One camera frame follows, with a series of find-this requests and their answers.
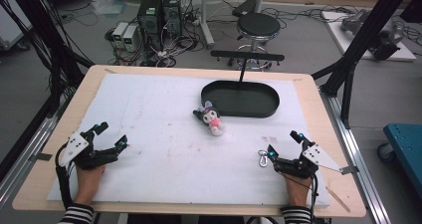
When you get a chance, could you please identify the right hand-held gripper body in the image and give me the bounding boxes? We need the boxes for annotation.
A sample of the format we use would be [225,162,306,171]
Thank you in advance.
[273,143,343,180]

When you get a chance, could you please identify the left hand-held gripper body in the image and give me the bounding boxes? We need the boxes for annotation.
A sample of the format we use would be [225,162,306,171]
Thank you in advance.
[59,130,120,171]

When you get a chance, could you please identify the black oval tray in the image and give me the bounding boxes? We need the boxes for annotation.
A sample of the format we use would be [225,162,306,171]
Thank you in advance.
[200,49,286,119]

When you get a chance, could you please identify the black and pink plush toy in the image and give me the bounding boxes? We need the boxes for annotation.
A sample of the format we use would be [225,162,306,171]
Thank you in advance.
[192,100,226,137]

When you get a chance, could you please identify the person's left hand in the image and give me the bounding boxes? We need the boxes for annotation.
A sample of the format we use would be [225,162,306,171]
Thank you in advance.
[75,164,106,207]

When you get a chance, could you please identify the person's right hand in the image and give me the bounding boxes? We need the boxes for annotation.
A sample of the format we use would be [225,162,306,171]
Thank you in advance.
[284,173,315,208]

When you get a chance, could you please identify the silver metal clasp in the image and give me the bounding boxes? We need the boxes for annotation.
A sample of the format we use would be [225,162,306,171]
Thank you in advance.
[257,149,269,168]

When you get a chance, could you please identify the grey tape strip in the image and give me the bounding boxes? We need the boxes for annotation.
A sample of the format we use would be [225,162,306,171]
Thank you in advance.
[339,165,360,176]
[35,152,54,162]

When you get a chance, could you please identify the white table mat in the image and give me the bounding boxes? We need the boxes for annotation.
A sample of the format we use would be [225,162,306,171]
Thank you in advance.
[47,72,331,208]

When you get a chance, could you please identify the thin wooden stick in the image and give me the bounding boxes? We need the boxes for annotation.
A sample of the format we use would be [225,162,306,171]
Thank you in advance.
[325,185,351,214]

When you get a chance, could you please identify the blue cart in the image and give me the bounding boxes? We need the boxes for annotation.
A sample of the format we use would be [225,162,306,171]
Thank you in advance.
[377,122,422,200]

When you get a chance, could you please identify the white power supply unit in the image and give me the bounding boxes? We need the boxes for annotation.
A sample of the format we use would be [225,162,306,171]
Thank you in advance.
[121,25,139,52]
[111,21,129,49]

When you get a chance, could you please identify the black computer tower green label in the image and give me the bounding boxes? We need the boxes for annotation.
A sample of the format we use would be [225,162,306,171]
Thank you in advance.
[136,0,164,51]

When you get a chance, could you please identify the black round stool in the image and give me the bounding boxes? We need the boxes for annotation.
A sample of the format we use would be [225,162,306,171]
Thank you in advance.
[228,12,283,70]

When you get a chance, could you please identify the white platform with grey machine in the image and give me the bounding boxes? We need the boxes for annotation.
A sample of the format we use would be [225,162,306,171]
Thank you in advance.
[319,8,418,63]

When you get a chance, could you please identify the black flat case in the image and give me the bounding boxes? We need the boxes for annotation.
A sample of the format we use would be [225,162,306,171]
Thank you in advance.
[231,0,257,18]

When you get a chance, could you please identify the desk with grey legs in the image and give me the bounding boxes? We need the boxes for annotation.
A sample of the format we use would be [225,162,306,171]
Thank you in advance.
[198,0,216,50]

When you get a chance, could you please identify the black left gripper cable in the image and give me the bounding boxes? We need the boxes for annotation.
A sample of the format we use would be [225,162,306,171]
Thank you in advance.
[54,142,75,209]

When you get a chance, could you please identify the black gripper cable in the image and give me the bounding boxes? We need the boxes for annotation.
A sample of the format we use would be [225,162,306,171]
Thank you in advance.
[310,174,320,224]
[54,142,75,209]

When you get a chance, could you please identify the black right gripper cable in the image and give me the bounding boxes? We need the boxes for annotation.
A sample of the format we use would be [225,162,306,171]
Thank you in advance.
[310,174,320,224]

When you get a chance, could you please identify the black frame post with cables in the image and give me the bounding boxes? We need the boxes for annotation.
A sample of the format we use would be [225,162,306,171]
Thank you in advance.
[4,0,96,96]

